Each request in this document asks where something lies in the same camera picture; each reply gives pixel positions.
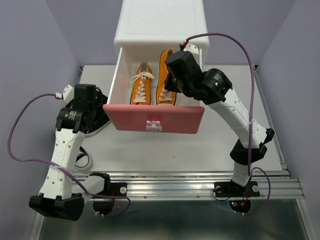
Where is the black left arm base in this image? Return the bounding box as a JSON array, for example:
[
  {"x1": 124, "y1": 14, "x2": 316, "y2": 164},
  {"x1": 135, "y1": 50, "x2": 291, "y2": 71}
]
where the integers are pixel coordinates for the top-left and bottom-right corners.
[{"x1": 92, "y1": 182, "x2": 131, "y2": 218}]

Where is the white shoe cabinet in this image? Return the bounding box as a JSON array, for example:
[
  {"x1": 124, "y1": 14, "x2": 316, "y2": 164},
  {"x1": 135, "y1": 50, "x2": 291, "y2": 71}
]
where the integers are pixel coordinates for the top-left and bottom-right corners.
[{"x1": 113, "y1": 0, "x2": 210, "y2": 66}]

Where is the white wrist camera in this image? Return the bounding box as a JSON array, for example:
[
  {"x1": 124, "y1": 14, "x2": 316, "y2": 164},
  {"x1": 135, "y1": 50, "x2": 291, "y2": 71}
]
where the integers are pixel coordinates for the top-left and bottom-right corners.
[
  {"x1": 179, "y1": 39, "x2": 200, "y2": 59},
  {"x1": 54, "y1": 84, "x2": 75, "y2": 103}
]

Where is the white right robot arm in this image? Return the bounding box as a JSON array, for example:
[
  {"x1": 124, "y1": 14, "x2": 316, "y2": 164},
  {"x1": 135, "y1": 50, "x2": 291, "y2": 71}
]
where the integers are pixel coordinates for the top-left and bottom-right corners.
[{"x1": 164, "y1": 50, "x2": 275, "y2": 195}]

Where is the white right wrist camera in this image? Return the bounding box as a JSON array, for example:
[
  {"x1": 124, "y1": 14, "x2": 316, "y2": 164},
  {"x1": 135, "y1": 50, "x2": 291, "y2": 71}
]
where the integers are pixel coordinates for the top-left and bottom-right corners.
[{"x1": 179, "y1": 39, "x2": 200, "y2": 59}]

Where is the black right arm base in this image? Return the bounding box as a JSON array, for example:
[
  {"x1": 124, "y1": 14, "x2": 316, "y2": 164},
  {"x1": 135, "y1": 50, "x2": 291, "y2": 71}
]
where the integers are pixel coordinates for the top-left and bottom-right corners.
[{"x1": 212, "y1": 181, "x2": 261, "y2": 214}]

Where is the white bunny drawer knob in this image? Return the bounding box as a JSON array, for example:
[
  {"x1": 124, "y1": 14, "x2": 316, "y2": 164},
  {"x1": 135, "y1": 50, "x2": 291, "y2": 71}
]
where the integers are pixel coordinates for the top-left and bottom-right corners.
[{"x1": 146, "y1": 120, "x2": 163, "y2": 133}]

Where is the orange sneaker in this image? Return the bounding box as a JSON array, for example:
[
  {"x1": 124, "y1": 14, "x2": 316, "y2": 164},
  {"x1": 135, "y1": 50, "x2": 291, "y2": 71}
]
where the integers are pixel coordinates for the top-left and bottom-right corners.
[
  {"x1": 129, "y1": 60, "x2": 156, "y2": 106},
  {"x1": 155, "y1": 48, "x2": 177, "y2": 106}
]

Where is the black sneaker near rail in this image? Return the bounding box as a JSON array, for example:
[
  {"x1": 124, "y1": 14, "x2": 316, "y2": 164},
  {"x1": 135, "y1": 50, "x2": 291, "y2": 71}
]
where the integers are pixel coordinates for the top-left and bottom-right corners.
[{"x1": 74, "y1": 146, "x2": 93, "y2": 171}]

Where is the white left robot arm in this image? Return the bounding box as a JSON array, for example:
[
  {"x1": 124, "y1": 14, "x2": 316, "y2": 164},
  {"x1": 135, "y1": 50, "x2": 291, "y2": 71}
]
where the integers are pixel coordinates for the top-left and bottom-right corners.
[{"x1": 29, "y1": 84, "x2": 111, "y2": 221}]

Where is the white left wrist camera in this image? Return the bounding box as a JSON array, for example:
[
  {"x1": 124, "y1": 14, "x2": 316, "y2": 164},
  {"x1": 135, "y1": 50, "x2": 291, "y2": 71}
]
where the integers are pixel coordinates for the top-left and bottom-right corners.
[{"x1": 54, "y1": 84, "x2": 75, "y2": 103}]

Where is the pink-front drawer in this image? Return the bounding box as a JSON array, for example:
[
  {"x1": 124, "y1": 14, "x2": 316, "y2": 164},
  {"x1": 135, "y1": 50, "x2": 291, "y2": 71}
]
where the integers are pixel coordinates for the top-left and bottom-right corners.
[{"x1": 103, "y1": 59, "x2": 205, "y2": 134}]

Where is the black sneaker near cabinet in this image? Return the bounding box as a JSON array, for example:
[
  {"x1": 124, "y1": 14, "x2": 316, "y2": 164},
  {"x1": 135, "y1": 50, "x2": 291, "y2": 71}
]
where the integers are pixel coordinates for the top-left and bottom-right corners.
[{"x1": 85, "y1": 86, "x2": 111, "y2": 138}]

